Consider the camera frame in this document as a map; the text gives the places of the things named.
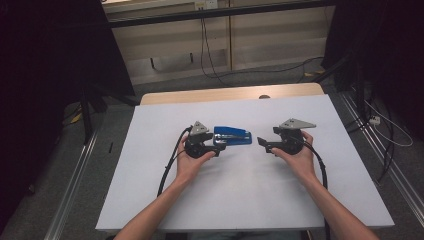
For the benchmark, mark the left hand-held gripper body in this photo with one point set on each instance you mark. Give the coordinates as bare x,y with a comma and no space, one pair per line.
196,146

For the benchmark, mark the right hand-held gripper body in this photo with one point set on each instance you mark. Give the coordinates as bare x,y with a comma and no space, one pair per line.
291,140

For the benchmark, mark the blue stapler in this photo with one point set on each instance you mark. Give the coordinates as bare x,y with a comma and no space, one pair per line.
236,136

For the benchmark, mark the person's left hand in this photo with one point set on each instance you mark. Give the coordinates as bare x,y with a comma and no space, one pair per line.
188,168

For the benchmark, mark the person's right hand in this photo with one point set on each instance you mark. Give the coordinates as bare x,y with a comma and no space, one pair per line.
305,163

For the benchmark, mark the brown round table grommet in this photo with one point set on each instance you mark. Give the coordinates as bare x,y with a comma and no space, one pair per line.
264,97

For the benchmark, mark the wooden table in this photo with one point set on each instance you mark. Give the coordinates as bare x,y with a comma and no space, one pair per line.
206,95

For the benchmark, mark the white table cover board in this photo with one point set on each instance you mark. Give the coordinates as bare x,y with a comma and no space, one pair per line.
233,200

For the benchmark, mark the black metal stand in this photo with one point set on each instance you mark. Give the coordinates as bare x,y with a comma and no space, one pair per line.
360,93
87,116

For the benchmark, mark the white power strip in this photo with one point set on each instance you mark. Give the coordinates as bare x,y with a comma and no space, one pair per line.
375,120

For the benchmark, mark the small black floor piece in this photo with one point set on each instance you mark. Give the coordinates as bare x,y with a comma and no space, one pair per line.
110,147

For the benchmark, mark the beige cabinet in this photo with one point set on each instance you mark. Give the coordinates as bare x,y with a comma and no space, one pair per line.
273,40

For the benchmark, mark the person's grey trousers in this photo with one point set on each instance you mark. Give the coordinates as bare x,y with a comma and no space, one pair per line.
243,235

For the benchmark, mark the black horizontal bar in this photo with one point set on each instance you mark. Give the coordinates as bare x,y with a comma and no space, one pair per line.
266,8

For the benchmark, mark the black curtain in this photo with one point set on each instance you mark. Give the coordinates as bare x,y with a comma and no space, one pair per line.
390,43
43,66

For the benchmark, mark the aluminium floor rail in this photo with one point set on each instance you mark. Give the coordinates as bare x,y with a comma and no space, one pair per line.
71,190
383,156

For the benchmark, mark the white wall socket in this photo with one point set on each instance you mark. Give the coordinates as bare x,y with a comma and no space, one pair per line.
206,4

